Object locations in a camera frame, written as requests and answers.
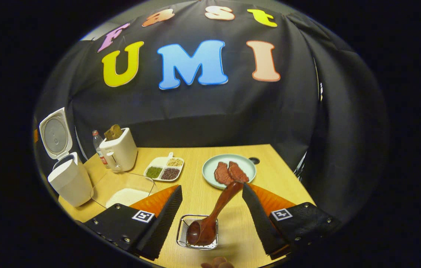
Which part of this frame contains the clear container of rice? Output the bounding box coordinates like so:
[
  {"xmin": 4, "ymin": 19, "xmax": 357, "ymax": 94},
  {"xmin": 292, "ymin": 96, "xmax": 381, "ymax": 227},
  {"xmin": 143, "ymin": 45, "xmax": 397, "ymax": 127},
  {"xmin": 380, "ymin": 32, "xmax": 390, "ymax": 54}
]
[{"xmin": 90, "ymin": 170, "xmax": 155, "ymax": 209}]

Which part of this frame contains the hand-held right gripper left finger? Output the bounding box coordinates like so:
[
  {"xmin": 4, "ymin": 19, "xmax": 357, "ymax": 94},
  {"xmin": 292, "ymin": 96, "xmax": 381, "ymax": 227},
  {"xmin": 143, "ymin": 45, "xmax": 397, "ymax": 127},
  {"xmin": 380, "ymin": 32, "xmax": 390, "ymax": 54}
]
[{"xmin": 84, "ymin": 185, "xmax": 183, "ymax": 261}]

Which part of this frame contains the black backdrop cloth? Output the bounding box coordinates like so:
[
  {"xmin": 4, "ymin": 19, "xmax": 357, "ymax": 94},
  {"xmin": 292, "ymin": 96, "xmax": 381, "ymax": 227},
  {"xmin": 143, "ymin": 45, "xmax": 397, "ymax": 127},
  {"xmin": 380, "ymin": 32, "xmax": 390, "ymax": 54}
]
[{"xmin": 34, "ymin": 0, "xmax": 390, "ymax": 224}]

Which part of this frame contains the pale green plate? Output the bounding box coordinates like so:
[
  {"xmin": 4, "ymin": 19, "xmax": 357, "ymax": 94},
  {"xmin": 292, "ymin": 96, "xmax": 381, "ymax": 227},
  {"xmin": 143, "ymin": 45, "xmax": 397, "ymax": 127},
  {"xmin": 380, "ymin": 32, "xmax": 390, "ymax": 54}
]
[{"xmin": 202, "ymin": 154, "xmax": 257, "ymax": 191}]

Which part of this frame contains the metal wire chopstick holder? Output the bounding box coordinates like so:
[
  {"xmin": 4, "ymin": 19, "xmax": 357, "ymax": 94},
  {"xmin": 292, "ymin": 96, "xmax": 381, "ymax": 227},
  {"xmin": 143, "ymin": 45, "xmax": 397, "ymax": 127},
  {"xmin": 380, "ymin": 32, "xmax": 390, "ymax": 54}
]
[{"xmin": 176, "ymin": 214, "xmax": 219, "ymax": 251}]

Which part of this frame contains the red meat slice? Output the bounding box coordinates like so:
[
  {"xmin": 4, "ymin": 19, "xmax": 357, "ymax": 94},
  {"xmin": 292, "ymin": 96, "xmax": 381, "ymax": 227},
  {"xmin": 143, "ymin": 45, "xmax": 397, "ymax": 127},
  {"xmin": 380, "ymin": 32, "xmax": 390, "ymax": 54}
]
[
  {"xmin": 214, "ymin": 162, "xmax": 234, "ymax": 186},
  {"xmin": 228, "ymin": 161, "xmax": 250, "ymax": 184}
]

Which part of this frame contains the clear plastic water bottle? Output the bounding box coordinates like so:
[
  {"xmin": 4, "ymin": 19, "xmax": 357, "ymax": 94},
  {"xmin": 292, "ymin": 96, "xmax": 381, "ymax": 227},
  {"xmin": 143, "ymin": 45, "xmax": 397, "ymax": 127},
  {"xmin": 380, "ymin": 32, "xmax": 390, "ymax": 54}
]
[{"xmin": 92, "ymin": 130, "xmax": 109, "ymax": 169}]

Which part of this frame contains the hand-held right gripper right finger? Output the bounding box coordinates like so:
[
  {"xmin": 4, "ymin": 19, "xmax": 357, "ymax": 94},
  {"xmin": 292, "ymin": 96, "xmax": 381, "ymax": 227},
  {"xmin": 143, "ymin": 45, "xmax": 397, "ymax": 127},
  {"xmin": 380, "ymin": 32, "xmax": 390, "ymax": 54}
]
[{"xmin": 242, "ymin": 182, "xmax": 342, "ymax": 260}]

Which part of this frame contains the brown wooden spoon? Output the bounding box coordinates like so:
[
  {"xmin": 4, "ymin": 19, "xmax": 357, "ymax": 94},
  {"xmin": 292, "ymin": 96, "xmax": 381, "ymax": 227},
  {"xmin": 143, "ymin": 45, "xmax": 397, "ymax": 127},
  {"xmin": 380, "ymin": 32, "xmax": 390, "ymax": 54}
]
[{"xmin": 187, "ymin": 181, "xmax": 250, "ymax": 246}]

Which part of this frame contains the white rice cooker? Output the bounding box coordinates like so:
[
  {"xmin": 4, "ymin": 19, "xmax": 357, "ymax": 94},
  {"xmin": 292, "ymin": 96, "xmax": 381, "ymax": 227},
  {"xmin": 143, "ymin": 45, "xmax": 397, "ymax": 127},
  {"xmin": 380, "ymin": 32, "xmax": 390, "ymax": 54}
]
[{"xmin": 39, "ymin": 107, "xmax": 94, "ymax": 208}]

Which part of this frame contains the brown rounded food item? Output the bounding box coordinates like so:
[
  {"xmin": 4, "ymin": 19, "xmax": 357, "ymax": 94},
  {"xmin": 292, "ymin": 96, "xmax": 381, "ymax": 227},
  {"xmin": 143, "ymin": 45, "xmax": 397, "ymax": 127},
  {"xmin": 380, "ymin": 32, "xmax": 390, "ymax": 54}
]
[{"xmin": 201, "ymin": 256, "xmax": 235, "ymax": 268}]

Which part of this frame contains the white toaster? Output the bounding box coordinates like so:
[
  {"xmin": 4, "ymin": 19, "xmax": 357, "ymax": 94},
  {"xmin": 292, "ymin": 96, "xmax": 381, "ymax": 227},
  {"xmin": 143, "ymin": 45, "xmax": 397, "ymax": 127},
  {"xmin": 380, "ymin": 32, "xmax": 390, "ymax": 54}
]
[{"xmin": 99, "ymin": 127, "xmax": 138, "ymax": 173}]

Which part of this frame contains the white divided bean dish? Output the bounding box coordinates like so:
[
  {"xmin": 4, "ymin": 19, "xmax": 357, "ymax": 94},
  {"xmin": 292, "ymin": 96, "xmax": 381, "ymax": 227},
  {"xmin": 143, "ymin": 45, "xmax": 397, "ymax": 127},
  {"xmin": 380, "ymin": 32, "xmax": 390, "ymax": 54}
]
[{"xmin": 143, "ymin": 152, "xmax": 185, "ymax": 182}]

